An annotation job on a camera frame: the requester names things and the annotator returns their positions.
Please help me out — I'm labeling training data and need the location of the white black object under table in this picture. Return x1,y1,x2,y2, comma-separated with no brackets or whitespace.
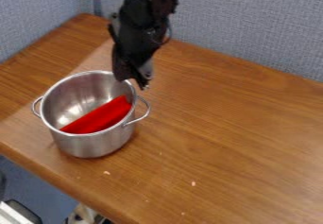
63,203,114,224

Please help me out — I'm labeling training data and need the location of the stainless steel pot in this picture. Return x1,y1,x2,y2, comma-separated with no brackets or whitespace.
33,70,149,158

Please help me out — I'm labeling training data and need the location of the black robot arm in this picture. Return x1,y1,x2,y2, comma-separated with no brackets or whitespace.
107,0,178,90

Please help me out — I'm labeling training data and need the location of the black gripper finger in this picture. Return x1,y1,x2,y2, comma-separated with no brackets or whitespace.
113,53,138,81
135,69,154,90

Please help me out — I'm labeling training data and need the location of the red block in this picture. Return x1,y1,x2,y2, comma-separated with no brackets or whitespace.
61,95,131,134

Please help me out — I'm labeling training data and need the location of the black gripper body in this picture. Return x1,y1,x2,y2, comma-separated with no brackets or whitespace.
107,13,174,79

